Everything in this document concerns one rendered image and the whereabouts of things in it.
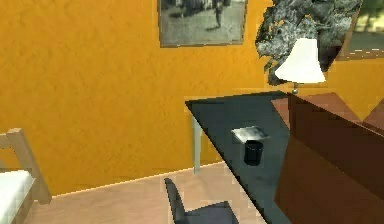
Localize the black mug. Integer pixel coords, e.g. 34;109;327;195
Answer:
243;139;264;167

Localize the white shade table lamp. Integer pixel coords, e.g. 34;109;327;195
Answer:
274;37;327;95

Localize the grey framed wall picture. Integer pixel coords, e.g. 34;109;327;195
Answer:
157;0;249;48

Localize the silver grey book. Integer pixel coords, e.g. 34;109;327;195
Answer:
231;125;271;144

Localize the dark grey chair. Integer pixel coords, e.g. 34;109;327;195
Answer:
163;177;240;224

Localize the wooden bed with white mattress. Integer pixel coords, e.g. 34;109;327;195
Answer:
0;127;53;224

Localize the black top desk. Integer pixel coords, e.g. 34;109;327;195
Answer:
184;90;293;224

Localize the brown wooden cabinet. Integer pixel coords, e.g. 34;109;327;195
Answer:
270;92;384;224

